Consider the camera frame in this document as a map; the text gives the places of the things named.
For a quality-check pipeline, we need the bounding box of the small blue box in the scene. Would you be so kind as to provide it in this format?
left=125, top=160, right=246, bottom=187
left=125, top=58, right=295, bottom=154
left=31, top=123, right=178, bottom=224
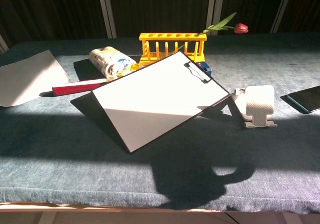
left=196, top=61, right=213, bottom=76

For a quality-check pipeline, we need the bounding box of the yellow test tube rack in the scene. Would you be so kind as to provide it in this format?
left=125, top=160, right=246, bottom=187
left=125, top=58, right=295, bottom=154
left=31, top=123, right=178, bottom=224
left=138, top=32, right=208, bottom=68

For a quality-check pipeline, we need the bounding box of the blue grey table cloth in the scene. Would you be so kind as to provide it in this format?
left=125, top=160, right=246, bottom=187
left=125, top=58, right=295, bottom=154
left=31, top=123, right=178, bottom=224
left=0, top=32, right=320, bottom=214

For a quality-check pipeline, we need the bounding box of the dark smartphone teal case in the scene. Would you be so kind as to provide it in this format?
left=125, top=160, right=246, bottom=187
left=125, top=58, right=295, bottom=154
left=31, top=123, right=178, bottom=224
left=279, top=85, right=320, bottom=114

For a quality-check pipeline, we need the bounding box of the white paper sheet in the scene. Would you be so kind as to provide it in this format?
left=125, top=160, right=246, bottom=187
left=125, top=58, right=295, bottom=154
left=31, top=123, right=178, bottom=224
left=0, top=50, right=72, bottom=107

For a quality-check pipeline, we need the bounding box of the red tulip flower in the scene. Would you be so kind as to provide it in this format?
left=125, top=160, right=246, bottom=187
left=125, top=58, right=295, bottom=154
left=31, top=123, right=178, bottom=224
left=183, top=12, right=249, bottom=50

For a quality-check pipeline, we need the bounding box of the white window post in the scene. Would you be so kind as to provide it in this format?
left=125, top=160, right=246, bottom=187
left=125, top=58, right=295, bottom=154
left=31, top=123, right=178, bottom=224
left=269, top=0, right=296, bottom=34
left=96, top=0, right=118, bottom=39
left=206, top=0, right=225, bottom=36
left=0, top=35, right=10, bottom=55

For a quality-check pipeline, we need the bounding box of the white phone stand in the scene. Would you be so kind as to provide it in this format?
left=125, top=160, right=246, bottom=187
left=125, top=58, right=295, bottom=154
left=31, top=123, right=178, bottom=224
left=229, top=85, right=278, bottom=131

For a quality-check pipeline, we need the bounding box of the white yellow snack package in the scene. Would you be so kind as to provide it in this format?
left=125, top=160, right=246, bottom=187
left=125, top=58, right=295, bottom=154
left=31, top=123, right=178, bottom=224
left=88, top=46, right=138, bottom=81

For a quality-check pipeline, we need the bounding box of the black clipboard with white paper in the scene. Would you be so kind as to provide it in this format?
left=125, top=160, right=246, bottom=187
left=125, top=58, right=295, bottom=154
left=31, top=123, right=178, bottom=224
left=70, top=51, right=231, bottom=154

